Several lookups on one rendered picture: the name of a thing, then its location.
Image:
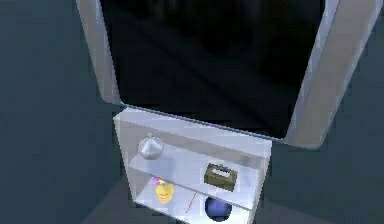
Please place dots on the thin tan pencil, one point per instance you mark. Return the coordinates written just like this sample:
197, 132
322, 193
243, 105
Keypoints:
191, 203

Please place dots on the white open shelf unit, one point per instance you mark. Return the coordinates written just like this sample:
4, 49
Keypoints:
200, 136

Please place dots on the black television with grey frame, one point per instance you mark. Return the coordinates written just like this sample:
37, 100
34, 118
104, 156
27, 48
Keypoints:
213, 63

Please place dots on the yellow pot with pink flower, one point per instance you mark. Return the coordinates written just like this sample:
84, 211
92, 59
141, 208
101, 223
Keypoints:
164, 192

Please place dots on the silver round vase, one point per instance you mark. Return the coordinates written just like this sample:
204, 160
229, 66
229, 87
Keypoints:
150, 148

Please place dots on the dark blue ball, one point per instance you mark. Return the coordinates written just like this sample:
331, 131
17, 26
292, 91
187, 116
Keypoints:
218, 209

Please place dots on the olive green tissue box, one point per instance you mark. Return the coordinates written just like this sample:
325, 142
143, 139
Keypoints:
220, 177

